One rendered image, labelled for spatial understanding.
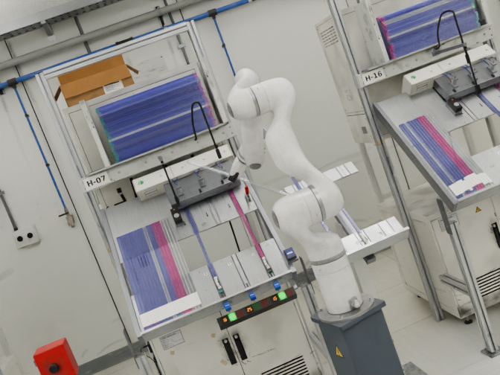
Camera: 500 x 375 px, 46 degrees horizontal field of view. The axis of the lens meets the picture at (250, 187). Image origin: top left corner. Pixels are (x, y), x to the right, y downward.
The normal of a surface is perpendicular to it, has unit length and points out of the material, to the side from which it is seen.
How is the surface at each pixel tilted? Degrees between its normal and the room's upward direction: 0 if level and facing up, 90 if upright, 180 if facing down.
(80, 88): 80
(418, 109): 45
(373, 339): 90
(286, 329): 90
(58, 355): 90
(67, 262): 90
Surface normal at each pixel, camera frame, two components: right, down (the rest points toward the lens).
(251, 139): -0.04, 0.18
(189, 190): -0.13, -0.62
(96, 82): 0.16, -0.10
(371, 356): 0.42, -0.03
